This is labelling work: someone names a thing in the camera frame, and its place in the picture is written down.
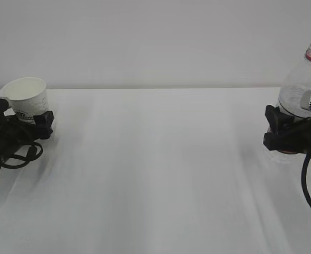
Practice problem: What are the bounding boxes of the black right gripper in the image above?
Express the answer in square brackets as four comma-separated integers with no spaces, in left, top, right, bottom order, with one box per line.
[263,105,311,154]

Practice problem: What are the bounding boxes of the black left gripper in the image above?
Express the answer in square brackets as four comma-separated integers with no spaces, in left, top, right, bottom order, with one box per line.
[0,104,54,161]

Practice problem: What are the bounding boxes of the white paper coffee cup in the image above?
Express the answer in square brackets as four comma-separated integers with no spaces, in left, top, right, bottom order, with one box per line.
[2,77,49,124]

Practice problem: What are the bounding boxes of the clear plastic water bottle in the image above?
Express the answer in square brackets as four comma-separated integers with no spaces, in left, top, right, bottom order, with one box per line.
[275,44,311,160]

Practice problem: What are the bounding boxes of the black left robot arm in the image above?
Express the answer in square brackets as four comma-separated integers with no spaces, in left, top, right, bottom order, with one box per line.
[0,111,54,170]

